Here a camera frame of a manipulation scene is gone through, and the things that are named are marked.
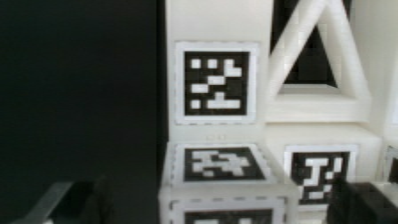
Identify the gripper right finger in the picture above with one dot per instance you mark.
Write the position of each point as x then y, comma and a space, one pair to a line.
360, 205

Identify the white chair back frame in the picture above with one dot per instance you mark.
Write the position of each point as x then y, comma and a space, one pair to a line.
284, 81

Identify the white tagged cube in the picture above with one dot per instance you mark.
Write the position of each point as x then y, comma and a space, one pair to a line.
225, 186

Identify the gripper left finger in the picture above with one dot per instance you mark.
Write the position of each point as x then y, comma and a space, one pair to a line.
74, 204

